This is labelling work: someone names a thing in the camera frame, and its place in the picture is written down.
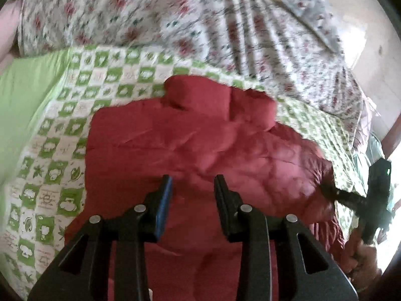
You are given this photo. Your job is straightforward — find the person's right hand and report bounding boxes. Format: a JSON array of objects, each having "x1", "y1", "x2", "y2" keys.
[{"x1": 350, "y1": 238, "x2": 383, "y2": 290}]

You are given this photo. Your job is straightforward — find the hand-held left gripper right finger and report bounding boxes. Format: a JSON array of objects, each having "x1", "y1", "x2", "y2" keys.
[{"x1": 214, "y1": 174, "x2": 358, "y2": 301}]

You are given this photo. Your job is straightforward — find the red quilted padded garment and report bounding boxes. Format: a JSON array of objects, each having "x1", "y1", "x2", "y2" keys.
[{"x1": 64, "y1": 75, "x2": 345, "y2": 301}]

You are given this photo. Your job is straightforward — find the pink quilt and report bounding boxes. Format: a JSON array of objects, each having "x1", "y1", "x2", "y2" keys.
[{"x1": 0, "y1": 0, "x2": 24, "y2": 66}]

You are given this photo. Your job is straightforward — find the red floral bed sheet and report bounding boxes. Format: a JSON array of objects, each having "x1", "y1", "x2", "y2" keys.
[{"x1": 18, "y1": 0, "x2": 373, "y2": 123}]

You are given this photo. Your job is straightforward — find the green checked printed blanket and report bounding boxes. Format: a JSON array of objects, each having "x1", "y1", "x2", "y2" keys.
[{"x1": 0, "y1": 44, "x2": 367, "y2": 298}]

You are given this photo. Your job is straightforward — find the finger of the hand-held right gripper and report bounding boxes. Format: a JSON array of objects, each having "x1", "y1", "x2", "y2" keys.
[{"x1": 320, "y1": 181, "x2": 368, "y2": 209}]

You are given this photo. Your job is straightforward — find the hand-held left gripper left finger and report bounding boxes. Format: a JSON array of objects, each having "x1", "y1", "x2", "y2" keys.
[{"x1": 28, "y1": 175, "x2": 174, "y2": 301}]

